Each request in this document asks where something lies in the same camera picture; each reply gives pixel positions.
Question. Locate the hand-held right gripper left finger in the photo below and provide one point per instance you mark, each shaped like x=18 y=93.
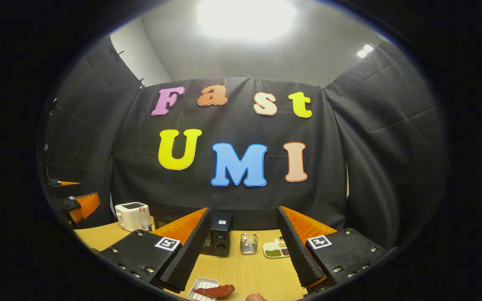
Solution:
x=186 y=255

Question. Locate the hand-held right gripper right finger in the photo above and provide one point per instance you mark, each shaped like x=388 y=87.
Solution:
x=299 y=255

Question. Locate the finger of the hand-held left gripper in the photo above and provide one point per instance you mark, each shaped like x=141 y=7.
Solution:
x=84 y=207
x=63 y=183

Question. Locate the black electric oven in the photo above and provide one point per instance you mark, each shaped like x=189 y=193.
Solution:
x=221 y=234

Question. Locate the red-brown meat piece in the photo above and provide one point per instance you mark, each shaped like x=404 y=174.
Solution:
x=216 y=290

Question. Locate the white divided bean plate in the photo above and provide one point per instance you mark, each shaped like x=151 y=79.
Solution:
x=275 y=251

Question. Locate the white ribbed tray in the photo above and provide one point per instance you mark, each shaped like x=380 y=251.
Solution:
x=201 y=285

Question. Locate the white toaster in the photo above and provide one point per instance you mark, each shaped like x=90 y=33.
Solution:
x=130 y=213

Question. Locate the clear plastic water bottle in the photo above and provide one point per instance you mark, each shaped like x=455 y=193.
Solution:
x=144 y=220

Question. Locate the black backdrop cloth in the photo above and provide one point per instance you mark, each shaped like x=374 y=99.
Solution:
x=349 y=146

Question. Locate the small ceiling light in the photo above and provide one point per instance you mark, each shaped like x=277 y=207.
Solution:
x=364 y=50

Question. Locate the large ceiling light panel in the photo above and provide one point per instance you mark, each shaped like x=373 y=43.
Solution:
x=246 y=16

